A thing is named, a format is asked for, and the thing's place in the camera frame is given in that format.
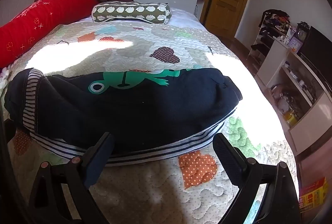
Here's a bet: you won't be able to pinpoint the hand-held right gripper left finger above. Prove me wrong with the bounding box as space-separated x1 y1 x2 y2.
28 132 116 224

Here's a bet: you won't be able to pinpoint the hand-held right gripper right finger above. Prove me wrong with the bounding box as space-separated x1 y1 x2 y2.
212 133 303 224

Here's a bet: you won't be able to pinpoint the navy pants with striped lining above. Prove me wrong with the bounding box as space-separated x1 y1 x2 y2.
4 68 243 166

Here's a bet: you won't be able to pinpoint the patchwork heart print quilt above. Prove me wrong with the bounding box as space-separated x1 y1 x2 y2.
0 21 299 224

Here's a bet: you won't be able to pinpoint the yellow jar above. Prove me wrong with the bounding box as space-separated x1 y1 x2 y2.
284 110 299 126

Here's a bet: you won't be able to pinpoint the yellow and red cardboard box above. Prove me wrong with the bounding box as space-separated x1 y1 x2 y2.
298 177 328 214

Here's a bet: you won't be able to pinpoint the white television cabinet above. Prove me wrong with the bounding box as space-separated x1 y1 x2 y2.
257 39 332 154

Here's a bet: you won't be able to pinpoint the white work glove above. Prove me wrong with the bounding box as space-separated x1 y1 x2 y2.
0 69 11 96

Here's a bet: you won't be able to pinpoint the white shoe rack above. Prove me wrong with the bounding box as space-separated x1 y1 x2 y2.
246 9 291 69

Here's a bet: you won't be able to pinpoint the small purple clock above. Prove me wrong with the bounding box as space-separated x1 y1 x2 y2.
289 35 303 50

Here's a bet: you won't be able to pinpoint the white bed sheet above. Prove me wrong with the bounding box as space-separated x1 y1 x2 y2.
166 8 208 30

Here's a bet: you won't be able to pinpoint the black television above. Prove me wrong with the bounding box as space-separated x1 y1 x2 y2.
297 26 332 85

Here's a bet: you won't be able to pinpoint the dark ornate table clock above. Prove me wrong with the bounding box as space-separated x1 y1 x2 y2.
296 22 310 43

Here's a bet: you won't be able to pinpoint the red bolster pillow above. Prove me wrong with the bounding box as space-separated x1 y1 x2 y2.
0 0 100 69

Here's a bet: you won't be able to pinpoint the green patterned bolster pillow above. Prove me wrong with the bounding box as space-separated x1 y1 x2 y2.
92 1 172 25

